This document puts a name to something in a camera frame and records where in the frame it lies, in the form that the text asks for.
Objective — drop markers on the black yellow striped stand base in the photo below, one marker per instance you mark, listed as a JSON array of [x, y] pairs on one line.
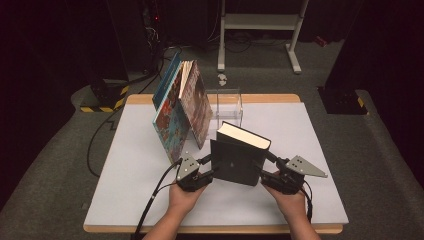
[[106, 96]]

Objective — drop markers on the small red floor object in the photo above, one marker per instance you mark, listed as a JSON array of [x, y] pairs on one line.
[[321, 41]]

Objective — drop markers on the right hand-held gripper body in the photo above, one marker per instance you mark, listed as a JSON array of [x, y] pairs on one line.
[[290, 176]]

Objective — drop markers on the thick black book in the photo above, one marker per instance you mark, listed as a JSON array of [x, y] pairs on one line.
[[236, 163]]

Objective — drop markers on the person's left hand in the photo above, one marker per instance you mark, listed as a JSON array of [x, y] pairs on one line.
[[185, 200]]

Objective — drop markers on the dark blue picture book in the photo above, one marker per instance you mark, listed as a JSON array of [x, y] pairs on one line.
[[165, 83]]

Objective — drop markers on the white metal stand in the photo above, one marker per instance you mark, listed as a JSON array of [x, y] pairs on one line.
[[260, 21]]

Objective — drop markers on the person's right hand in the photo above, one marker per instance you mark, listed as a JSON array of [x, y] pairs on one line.
[[290, 203]]

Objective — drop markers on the small white floor object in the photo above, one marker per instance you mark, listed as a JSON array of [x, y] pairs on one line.
[[222, 80]]

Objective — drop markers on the clear acrylic book rack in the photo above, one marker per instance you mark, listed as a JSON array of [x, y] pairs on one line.
[[230, 103]]

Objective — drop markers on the dark equipment rack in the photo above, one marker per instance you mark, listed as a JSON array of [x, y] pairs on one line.
[[153, 33]]

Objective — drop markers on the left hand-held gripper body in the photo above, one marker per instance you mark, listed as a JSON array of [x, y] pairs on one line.
[[190, 175]]

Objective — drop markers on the teal hardcover picture book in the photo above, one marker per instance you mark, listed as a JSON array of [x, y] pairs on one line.
[[170, 130]]

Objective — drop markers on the purple magazine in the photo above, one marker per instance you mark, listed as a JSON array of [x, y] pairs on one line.
[[198, 103]]

